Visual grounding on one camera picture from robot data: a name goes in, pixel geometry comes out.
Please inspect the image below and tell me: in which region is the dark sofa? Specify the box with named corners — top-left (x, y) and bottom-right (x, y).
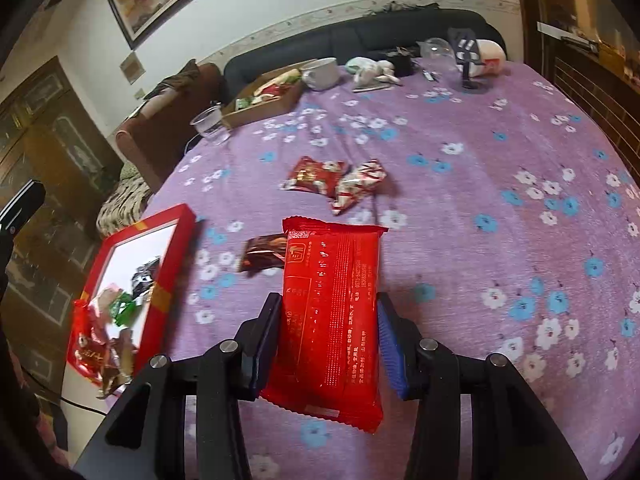
top-left (222, 8), bottom-right (507, 102)

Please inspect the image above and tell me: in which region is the white mug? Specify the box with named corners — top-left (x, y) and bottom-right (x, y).
top-left (301, 57), bottom-right (341, 92)

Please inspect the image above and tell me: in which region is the white bottle with red label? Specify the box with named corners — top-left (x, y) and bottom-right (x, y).
top-left (474, 38), bottom-right (506, 77)

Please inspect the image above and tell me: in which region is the black phone stand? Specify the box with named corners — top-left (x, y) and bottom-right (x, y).
top-left (447, 27), bottom-right (491, 91)

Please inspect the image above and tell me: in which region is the olive garment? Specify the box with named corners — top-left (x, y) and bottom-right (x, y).
top-left (149, 58), bottom-right (201, 99)

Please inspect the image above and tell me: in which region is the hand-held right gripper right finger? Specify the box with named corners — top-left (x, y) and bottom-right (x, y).
top-left (377, 292), bottom-right (588, 480)

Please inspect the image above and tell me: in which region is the small wall plaque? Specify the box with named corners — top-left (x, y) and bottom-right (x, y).
top-left (119, 52), bottom-right (146, 86)

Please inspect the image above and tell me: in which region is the black pouch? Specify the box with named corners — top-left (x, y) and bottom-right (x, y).
top-left (384, 47), bottom-right (416, 79)

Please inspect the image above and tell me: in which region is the clear glass jar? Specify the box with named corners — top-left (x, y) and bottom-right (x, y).
top-left (418, 37), bottom-right (456, 69)

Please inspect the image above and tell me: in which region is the red gift box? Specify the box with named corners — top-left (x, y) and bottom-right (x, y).
top-left (66, 203), bottom-right (197, 387)

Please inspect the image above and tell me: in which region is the red flower print candy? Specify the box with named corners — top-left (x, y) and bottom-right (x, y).
top-left (282, 155), bottom-right (349, 196)

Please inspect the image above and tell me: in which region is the floral cushion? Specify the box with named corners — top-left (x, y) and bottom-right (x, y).
top-left (95, 162), bottom-right (154, 239)

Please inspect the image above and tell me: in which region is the red white patterned candy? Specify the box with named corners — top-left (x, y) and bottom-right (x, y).
top-left (332, 158), bottom-right (389, 215)

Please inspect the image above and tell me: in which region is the cardboard box of snacks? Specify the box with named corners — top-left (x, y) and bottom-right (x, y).
top-left (219, 67), bottom-right (307, 130)

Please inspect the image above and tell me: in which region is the large red snack packet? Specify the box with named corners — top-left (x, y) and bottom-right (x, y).
top-left (259, 215), bottom-right (390, 434)

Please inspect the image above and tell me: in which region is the green candy packet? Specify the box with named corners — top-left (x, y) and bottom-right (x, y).
top-left (110, 290), bottom-right (141, 329)

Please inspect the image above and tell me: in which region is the small plain red snack packet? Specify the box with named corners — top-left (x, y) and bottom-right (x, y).
top-left (72, 297), bottom-right (112, 377)

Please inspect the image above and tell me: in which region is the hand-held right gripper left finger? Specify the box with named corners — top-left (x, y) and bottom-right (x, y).
top-left (75, 292), bottom-right (282, 480)

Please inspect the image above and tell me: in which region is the brown armchair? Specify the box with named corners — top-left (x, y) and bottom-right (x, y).
top-left (115, 62), bottom-right (226, 192)

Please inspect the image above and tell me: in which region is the glass door wooden cabinet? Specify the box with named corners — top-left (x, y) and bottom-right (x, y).
top-left (0, 57), bottom-right (127, 411)

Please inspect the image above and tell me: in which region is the dark wooden sideboard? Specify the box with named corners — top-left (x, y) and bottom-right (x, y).
top-left (514, 0), bottom-right (640, 183)

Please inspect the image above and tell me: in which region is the clear plastic cup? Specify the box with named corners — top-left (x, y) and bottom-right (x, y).
top-left (190, 104), bottom-right (230, 145)

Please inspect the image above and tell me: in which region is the white plush toy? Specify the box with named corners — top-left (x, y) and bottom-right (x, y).
top-left (345, 56), bottom-right (401, 86)

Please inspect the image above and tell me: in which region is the purple floral tablecloth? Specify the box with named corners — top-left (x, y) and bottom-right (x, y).
top-left (145, 56), bottom-right (640, 480)

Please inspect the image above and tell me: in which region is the black cable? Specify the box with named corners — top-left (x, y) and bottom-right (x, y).
top-left (20, 364), bottom-right (109, 417)

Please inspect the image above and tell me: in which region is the black portrait snack packet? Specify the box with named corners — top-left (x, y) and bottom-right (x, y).
top-left (130, 257), bottom-right (162, 301)

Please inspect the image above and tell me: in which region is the brown candy packet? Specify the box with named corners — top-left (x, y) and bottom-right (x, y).
top-left (239, 233), bottom-right (289, 277)

